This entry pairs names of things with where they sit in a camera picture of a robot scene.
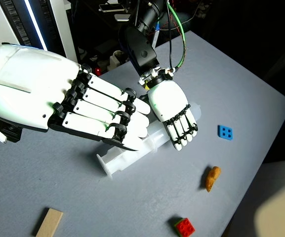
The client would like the large white plastic syringe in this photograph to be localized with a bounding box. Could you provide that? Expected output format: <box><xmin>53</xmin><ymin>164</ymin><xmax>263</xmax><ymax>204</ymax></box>
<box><xmin>96</xmin><ymin>101</ymin><xmax>203</xmax><ymax>180</ymax></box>

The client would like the white power adapter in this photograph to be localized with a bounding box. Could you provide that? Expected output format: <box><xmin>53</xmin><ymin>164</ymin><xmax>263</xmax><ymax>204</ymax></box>
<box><xmin>109</xmin><ymin>50</ymin><xmax>131</xmax><ymax>71</ymax></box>

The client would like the blue four-hole block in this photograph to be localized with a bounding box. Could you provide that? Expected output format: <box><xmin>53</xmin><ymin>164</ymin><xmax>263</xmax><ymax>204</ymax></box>
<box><xmin>217</xmin><ymin>124</ymin><xmax>234</xmax><ymax>140</ymax></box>

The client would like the brown toy pastry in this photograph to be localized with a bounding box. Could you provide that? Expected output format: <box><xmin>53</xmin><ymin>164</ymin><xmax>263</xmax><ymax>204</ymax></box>
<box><xmin>204</xmin><ymin>166</ymin><xmax>222</xmax><ymax>193</ymax></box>

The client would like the silver flat device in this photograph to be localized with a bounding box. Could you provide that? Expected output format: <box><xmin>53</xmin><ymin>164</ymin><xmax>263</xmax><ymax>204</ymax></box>
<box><xmin>114</xmin><ymin>14</ymin><xmax>131</xmax><ymax>23</ymax></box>

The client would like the smartphone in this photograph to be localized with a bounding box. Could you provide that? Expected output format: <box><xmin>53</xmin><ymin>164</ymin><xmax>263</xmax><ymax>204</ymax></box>
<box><xmin>98</xmin><ymin>3</ymin><xmax>125</xmax><ymax>13</ymax></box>

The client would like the red and green toy brick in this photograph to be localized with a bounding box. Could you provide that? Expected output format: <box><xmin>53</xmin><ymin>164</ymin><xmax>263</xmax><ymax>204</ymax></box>
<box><xmin>173</xmin><ymin>217</ymin><xmax>197</xmax><ymax>237</ymax></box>

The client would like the plain wooden block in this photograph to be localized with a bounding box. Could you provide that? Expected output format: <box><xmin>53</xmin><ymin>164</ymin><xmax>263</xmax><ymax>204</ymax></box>
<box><xmin>35</xmin><ymin>207</ymin><xmax>64</xmax><ymax>237</ymax></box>

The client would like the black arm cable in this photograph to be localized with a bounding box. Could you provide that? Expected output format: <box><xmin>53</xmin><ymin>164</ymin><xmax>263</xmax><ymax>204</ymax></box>
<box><xmin>166</xmin><ymin>0</ymin><xmax>174</xmax><ymax>71</ymax></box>

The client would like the green braided cable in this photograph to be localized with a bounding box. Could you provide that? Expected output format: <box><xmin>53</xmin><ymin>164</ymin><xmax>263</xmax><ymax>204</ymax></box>
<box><xmin>166</xmin><ymin>0</ymin><xmax>188</xmax><ymax>71</ymax></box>

